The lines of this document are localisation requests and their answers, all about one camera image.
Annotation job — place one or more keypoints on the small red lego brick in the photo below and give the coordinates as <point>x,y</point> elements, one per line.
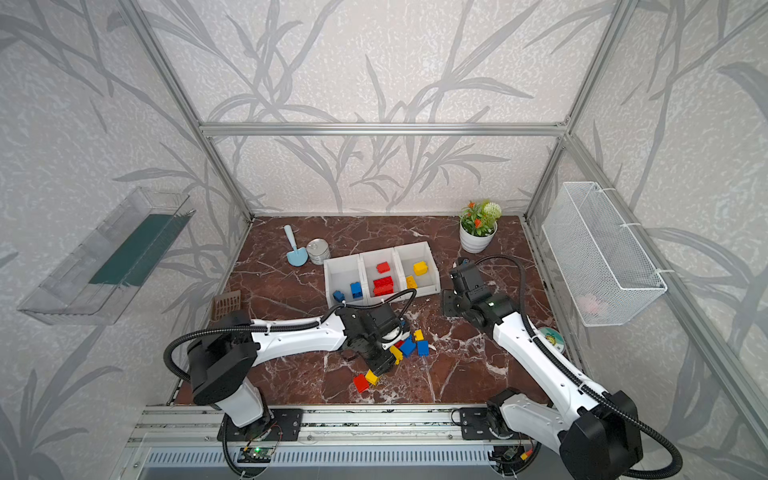
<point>383,267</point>

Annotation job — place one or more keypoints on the white plant pot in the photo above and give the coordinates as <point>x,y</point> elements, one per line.
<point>475,244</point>

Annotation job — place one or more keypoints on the yellow lego brick front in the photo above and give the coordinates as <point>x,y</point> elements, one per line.
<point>371,378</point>

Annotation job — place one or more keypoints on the white middle bin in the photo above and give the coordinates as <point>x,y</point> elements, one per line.
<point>370,260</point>

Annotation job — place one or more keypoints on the white left bin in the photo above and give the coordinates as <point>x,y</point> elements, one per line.
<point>339,273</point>

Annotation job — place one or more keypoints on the blue lego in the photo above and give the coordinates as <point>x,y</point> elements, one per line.
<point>356,290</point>

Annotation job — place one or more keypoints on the white bin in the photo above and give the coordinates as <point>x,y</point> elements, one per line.
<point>370,260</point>
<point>409,254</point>
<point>339,273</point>

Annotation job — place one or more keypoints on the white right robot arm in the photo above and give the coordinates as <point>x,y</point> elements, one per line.
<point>587,426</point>

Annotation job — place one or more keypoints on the green artificial plant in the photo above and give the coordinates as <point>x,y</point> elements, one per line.
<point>480,219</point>

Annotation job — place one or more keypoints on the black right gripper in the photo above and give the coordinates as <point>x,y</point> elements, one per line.
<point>453,303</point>

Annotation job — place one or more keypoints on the red lego brick front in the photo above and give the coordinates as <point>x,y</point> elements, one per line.
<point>361,383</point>

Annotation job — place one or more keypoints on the white wire basket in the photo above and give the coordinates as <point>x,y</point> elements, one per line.
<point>608,274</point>

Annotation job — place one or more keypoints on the white right bin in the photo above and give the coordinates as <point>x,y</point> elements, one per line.
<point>409,254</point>

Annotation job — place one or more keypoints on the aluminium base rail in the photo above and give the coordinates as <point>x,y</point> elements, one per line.
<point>324,436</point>

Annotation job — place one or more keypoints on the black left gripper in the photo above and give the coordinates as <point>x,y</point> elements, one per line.
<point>377,355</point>

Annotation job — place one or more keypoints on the green tape roll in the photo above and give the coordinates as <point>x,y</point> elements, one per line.
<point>554,338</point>

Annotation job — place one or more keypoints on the silver tin can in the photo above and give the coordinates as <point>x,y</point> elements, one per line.
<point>318,251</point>

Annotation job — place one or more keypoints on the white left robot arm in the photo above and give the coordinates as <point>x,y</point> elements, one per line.
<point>220,359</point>

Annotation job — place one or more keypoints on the brown slotted scoop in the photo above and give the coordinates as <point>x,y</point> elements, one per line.
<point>224,304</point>

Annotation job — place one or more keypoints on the clear wall shelf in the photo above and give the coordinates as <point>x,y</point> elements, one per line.
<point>95,283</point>

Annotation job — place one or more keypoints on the light blue scoop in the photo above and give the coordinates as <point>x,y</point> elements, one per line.
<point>296,257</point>

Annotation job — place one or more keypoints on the long red lego brick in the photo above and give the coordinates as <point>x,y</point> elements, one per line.
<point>383,286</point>

